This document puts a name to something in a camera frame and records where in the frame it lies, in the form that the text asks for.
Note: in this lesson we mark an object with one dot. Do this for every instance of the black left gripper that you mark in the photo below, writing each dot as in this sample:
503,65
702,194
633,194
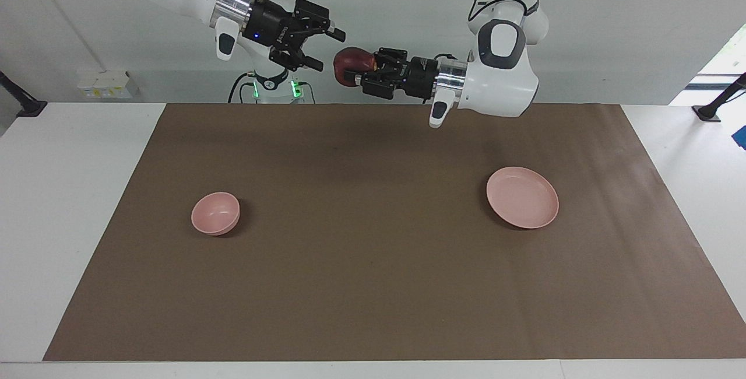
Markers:
421,79

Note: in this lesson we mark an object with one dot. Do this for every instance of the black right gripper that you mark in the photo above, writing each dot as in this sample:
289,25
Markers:
271,26

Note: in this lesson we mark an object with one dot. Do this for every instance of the dark red apple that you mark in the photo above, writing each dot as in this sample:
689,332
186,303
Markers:
352,63

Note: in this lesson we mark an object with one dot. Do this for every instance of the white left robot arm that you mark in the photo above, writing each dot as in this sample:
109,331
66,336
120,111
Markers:
501,81

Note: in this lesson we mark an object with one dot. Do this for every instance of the pink round plate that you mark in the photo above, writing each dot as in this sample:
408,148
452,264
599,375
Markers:
521,197

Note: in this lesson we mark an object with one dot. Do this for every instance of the pink small bowl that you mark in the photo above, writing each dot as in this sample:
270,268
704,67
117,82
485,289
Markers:
214,214

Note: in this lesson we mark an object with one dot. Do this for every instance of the brown table mat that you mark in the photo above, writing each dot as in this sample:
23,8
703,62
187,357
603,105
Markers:
373,285

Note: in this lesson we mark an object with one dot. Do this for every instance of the blue object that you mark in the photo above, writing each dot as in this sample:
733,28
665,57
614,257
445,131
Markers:
741,137

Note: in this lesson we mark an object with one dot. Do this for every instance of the white wall socket box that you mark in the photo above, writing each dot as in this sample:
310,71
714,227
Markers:
108,84

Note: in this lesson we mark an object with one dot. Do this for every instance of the black camera stand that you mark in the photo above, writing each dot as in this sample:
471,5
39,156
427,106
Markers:
708,113
32,109

